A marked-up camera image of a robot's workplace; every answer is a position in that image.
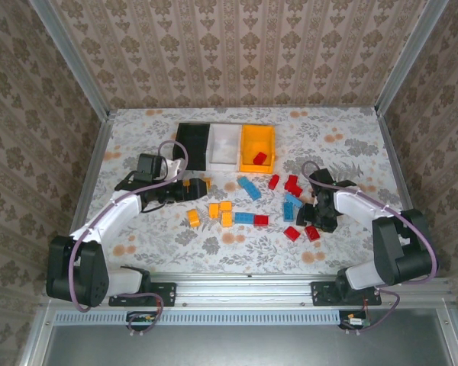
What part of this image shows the small circuit board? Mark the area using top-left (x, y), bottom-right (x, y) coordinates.
top-left (338, 310), bottom-right (370, 331)
top-left (126, 310), bottom-right (158, 332)

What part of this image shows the yellow plastic bin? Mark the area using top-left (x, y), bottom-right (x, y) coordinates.
top-left (238, 124), bottom-right (276, 175)

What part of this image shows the white left camera mount bracket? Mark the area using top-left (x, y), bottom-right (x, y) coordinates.
top-left (166, 157), bottom-right (187, 179)

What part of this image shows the right aluminium table side rail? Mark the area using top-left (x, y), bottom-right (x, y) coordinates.
top-left (377, 114), bottom-right (436, 278)

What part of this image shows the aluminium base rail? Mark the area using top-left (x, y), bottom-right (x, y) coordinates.
top-left (41, 272), bottom-right (452, 309)

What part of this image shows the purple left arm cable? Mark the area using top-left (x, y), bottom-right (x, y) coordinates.
top-left (73, 140), bottom-right (188, 336)

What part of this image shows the white slotted cable duct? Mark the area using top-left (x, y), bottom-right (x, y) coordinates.
top-left (54, 309), bottom-right (343, 326)

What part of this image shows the black plastic bin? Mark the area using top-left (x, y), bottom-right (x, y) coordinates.
top-left (173, 121), bottom-right (211, 172)

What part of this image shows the left small circuit board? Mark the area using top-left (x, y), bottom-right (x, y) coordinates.
top-left (126, 310), bottom-right (158, 332)

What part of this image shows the left aluminium table side rail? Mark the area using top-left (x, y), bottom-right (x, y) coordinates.
top-left (66, 110), bottom-right (118, 239)

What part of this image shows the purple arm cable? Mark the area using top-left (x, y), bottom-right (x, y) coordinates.
top-left (301, 159), bottom-right (440, 336)
top-left (73, 140), bottom-right (188, 336)

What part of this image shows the aluminium frame post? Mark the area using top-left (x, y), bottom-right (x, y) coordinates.
top-left (374, 0), bottom-right (450, 115)
top-left (29, 0), bottom-right (111, 120)

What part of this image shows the thin black left gripper cable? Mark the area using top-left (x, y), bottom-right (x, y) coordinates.
top-left (140, 201), bottom-right (169, 214)

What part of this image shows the floral patterned table cover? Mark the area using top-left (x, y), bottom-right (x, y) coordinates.
top-left (82, 107), bottom-right (423, 275)

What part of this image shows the aluminium table side rail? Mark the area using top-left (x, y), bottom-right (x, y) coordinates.
top-left (377, 114), bottom-right (436, 278)
top-left (66, 110), bottom-right (118, 239)

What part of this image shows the grey metal sheet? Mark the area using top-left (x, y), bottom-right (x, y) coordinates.
top-left (18, 304), bottom-right (458, 366)

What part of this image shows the white plastic bin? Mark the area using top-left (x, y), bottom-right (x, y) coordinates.
top-left (207, 124), bottom-right (242, 172)

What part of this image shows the right small circuit board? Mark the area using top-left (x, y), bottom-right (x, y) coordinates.
top-left (338, 310), bottom-right (370, 331)

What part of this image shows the left aluminium frame post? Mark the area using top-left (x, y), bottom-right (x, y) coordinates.
top-left (29, 0), bottom-right (111, 120)

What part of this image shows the right aluminium frame post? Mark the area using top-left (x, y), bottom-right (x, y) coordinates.
top-left (374, 0), bottom-right (450, 115)

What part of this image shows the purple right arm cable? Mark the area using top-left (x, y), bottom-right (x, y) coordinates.
top-left (301, 159), bottom-right (440, 336)

